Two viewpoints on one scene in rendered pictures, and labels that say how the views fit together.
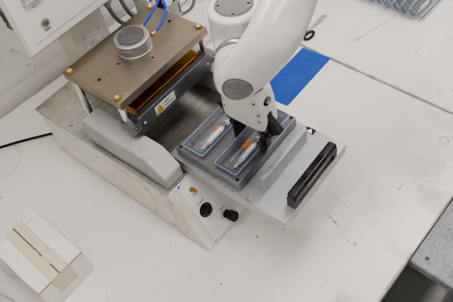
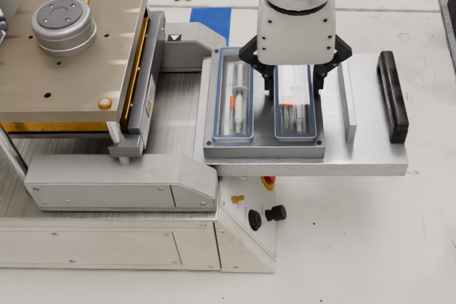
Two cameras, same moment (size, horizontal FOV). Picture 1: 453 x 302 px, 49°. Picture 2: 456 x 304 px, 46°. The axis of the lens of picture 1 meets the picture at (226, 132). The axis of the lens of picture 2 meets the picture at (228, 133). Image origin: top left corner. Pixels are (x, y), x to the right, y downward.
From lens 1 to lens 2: 0.53 m
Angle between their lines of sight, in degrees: 26
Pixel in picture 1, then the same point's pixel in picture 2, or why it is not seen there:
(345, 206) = not seen: hidden behind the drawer
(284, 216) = (400, 156)
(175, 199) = (226, 222)
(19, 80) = not seen: outside the picture
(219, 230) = (271, 240)
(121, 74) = (79, 73)
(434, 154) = (408, 52)
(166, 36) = (101, 4)
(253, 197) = (346, 156)
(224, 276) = (317, 289)
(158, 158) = (189, 173)
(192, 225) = (252, 248)
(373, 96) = not seen: hidden behind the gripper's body
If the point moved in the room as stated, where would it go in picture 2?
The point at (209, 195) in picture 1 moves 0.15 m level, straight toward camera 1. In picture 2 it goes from (248, 199) to (330, 253)
